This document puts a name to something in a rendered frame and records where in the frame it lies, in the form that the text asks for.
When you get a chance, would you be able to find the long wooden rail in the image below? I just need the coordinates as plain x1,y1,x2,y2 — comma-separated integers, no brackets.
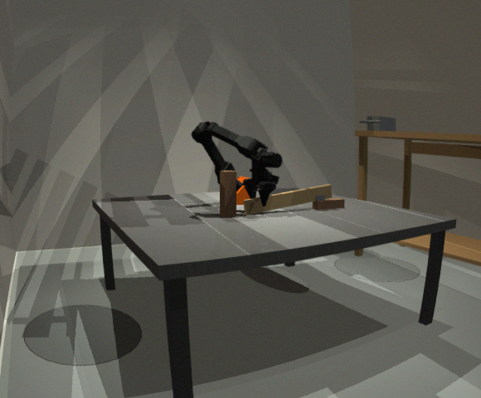
243,184,333,215

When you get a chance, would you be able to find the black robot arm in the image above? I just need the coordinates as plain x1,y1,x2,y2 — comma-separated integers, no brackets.
191,121,282,184

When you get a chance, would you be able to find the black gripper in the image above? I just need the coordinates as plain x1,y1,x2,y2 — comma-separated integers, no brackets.
243,167,276,206

